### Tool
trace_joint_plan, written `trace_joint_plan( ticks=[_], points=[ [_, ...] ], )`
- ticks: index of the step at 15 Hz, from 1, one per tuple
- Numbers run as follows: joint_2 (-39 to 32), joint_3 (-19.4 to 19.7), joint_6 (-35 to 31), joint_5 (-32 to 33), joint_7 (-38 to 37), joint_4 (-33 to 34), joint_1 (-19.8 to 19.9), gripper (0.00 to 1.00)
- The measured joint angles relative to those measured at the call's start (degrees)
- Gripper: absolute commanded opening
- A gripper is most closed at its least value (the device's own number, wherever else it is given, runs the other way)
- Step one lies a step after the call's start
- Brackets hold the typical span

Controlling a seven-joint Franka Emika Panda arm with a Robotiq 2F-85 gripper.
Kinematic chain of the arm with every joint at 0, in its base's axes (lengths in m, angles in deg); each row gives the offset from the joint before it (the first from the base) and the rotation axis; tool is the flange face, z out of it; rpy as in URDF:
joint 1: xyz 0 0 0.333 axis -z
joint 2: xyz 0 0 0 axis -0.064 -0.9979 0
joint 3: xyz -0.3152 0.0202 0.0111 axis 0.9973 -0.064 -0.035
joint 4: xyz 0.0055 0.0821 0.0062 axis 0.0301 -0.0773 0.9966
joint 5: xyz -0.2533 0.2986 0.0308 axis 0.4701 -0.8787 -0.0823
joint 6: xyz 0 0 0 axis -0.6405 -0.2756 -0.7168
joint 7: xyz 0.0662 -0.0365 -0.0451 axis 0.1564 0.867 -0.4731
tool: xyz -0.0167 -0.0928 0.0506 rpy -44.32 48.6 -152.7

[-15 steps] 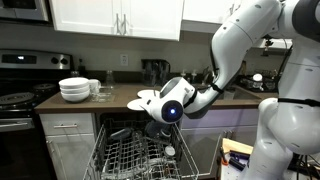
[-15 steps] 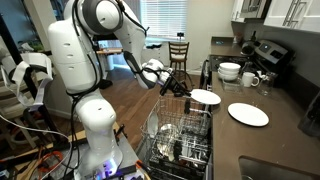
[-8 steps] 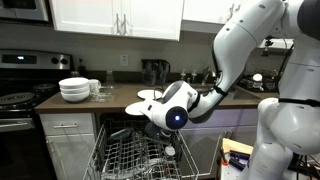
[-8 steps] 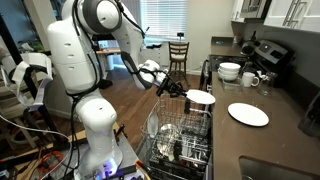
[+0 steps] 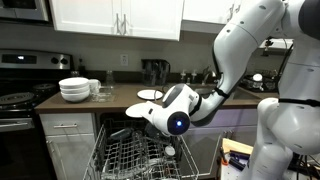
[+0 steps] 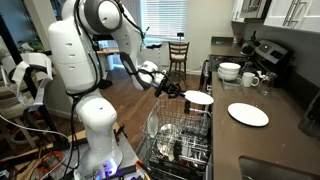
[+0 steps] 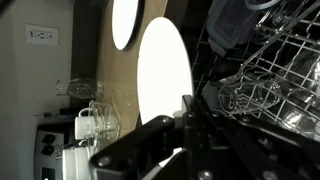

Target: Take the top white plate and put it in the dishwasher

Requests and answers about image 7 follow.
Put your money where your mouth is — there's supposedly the clear glass jar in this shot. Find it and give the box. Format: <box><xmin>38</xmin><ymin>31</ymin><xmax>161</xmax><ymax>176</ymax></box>
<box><xmin>55</xmin><ymin>77</ymin><xmax>105</xmax><ymax>101</ymax></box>

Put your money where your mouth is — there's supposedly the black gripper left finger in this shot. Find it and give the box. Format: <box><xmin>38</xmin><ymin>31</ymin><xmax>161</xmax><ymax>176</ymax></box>
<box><xmin>88</xmin><ymin>94</ymin><xmax>212</xmax><ymax>180</ymax></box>

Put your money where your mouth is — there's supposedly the white mug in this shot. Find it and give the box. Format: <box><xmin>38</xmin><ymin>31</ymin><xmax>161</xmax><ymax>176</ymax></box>
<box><xmin>73</xmin><ymin>107</ymin><xmax>101</xmax><ymax>141</ymax></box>

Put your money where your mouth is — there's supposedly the clear drinking glasses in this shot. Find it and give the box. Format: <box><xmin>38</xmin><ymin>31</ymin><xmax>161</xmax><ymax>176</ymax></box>
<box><xmin>87</xmin><ymin>99</ymin><xmax>124</xmax><ymax>143</ymax></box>

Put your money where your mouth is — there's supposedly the white wall outlet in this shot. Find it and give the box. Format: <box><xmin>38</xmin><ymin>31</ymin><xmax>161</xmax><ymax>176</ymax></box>
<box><xmin>24</xmin><ymin>23</ymin><xmax>60</xmax><ymax>47</ymax></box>

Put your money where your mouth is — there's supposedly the white dinner plate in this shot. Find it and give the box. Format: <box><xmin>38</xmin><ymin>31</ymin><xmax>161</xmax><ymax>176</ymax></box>
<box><xmin>111</xmin><ymin>0</ymin><xmax>141</xmax><ymax>52</ymax></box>
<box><xmin>136</xmin><ymin>16</ymin><xmax>195</xmax><ymax>126</ymax></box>

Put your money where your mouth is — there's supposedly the plastic container blue lid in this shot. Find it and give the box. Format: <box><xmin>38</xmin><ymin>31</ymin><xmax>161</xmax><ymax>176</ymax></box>
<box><xmin>206</xmin><ymin>0</ymin><xmax>281</xmax><ymax>58</ymax></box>

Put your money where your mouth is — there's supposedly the wire dishwasher rack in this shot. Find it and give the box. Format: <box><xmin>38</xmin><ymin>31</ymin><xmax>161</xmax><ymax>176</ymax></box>
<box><xmin>193</xmin><ymin>0</ymin><xmax>320</xmax><ymax>144</ymax></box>

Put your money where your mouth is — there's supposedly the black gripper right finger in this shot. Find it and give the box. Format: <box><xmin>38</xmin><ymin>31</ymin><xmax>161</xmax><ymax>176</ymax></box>
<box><xmin>194</xmin><ymin>94</ymin><xmax>320</xmax><ymax>180</ymax></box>

